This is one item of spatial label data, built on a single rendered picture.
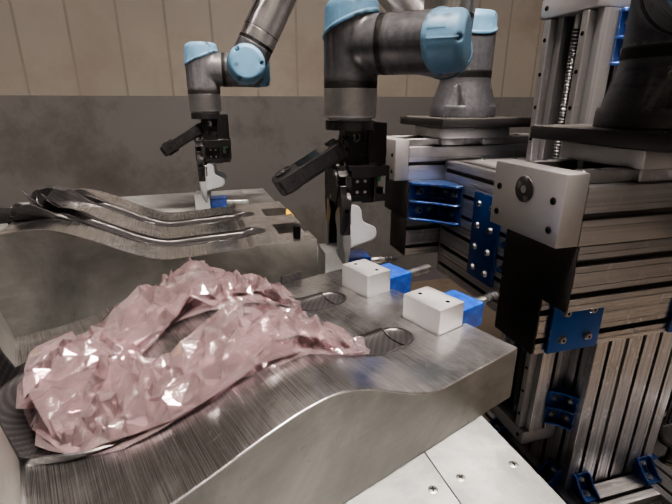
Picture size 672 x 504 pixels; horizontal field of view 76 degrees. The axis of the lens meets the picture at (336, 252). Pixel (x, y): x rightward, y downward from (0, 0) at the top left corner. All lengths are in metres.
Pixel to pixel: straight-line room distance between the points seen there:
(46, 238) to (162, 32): 1.83
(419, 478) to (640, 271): 0.44
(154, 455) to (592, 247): 0.52
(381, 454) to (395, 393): 0.05
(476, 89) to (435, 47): 0.49
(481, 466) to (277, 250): 0.36
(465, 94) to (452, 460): 0.83
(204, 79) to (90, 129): 1.33
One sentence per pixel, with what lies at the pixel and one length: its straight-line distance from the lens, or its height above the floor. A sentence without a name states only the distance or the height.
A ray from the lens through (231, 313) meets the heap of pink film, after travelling 0.34.
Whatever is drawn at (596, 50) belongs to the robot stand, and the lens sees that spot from 0.92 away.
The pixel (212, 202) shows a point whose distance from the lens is 1.15.
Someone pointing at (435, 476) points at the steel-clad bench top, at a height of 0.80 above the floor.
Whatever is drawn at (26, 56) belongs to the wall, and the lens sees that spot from 2.44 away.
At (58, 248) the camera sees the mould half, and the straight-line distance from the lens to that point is 0.60.
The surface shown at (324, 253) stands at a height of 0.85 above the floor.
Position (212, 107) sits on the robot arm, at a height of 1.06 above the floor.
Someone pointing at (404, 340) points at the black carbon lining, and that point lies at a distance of 0.44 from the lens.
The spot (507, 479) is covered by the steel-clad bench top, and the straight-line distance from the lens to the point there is 0.39.
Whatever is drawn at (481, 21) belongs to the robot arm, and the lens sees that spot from 1.09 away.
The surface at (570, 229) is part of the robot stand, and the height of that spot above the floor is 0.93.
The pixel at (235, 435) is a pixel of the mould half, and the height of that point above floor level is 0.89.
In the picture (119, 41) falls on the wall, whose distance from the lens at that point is 2.36.
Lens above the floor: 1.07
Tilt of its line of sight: 19 degrees down
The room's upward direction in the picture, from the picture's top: straight up
